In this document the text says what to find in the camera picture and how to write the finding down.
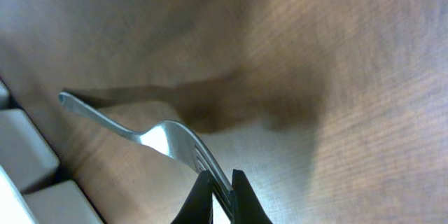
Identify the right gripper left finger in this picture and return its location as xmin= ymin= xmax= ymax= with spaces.
xmin=171 ymin=171 xmax=213 ymax=224

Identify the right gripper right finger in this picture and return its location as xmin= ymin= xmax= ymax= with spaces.
xmin=230 ymin=169 xmax=272 ymax=224

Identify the steel fork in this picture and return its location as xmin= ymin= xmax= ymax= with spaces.
xmin=58 ymin=92 xmax=234 ymax=221

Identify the white plastic cutlery tray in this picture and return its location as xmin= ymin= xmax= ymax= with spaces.
xmin=1 ymin=84 xmax=102 ymax=223

